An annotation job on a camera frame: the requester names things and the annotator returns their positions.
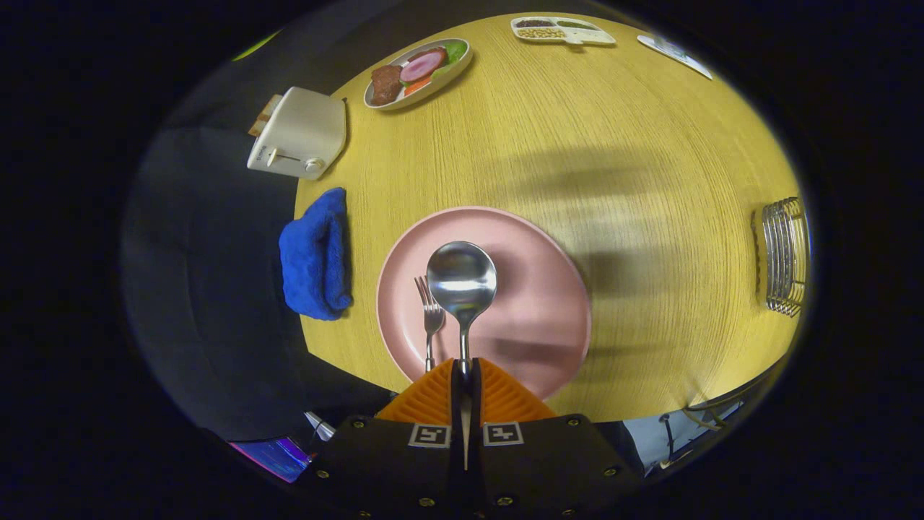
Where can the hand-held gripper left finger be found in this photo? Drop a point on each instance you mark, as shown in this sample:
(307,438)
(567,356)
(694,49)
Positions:
(375,462)

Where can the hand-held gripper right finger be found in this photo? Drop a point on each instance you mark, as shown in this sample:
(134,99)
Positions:
(548,462)

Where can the purple lit screen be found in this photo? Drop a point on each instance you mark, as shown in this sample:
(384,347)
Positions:
(271,456)

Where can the pink round plate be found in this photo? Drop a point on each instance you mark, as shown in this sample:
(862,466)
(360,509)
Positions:
(534,303)

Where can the dark chair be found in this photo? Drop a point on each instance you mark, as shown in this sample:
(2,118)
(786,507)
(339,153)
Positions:
(729,397)

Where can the blue folded towel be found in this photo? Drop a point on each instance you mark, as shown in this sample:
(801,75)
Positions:
(314,260)

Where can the white toaster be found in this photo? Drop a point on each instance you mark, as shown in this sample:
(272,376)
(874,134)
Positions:
(303,133)

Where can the toast slice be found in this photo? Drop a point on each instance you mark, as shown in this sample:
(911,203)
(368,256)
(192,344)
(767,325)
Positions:
(264,115)

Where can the brown meat piece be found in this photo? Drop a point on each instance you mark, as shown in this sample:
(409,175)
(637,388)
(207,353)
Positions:
(386,85)

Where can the orange carrot piece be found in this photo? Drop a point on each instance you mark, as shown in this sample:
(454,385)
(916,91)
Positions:
(417,87)

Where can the white oval food plate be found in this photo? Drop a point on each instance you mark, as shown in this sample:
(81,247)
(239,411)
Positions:
(451,72)

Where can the pink ham slice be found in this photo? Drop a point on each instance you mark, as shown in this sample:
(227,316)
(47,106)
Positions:
(422,65)

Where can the green lettuce leaf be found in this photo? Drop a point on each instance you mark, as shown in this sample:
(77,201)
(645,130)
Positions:
(456,50)

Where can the white coaster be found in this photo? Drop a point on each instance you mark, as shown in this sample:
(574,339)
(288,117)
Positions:
(678,56)

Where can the white divided grain dish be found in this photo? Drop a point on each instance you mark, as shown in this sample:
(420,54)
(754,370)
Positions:
(563,32)

